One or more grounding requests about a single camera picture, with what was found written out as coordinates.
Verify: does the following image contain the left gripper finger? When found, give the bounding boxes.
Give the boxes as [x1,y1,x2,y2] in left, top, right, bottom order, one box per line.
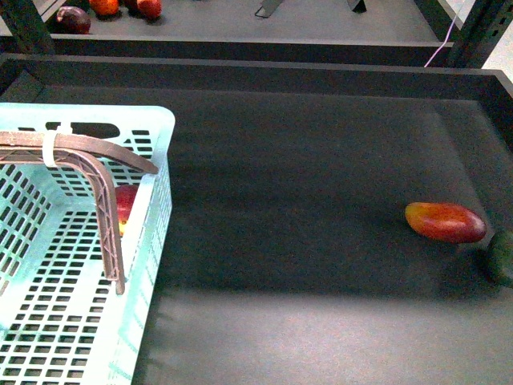
[0,147,126,296]
[1,131,158,174]

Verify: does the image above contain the red yellow apple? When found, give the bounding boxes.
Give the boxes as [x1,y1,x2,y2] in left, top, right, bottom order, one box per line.
[115,184,139,237]

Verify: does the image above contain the light blue plastic basket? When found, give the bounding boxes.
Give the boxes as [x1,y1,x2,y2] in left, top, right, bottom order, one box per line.
[1,102,176,384]

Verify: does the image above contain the red apple in far tray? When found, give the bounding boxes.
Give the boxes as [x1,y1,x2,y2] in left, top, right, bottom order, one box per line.
[136,0,162,20]

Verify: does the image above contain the white zip tie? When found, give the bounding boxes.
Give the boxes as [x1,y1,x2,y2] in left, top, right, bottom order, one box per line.
[42,122,73,168]

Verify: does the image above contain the dark purple fruit front left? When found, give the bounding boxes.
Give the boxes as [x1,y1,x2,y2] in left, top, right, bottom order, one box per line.
[56,6,91,34]

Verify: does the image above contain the orange red fruit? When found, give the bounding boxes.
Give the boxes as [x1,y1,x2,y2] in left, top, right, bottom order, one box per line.
[89,0,119,17]

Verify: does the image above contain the near black display tray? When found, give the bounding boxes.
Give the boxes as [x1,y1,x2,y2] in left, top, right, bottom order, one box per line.
[1,54,512,384]

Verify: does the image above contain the black display tray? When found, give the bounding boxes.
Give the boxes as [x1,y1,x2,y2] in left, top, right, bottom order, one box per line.
[42,1,458,67]
[1,54,512,384]

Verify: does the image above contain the far black display tray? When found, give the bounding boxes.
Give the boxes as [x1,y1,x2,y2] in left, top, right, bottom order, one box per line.
[42,1,458,67]

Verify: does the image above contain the red orange mango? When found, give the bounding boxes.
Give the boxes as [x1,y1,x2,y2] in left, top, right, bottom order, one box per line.
[404,202,487,244]

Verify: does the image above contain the dark green avocado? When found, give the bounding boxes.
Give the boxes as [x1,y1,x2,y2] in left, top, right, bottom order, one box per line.
[486,230,512,288]

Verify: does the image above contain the thin pink cable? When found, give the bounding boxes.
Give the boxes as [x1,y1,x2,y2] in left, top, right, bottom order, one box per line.
[423,0,468,68]

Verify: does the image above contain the dark metal rack post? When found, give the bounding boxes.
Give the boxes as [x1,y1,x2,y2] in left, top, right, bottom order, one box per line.
[445,0,512,69]

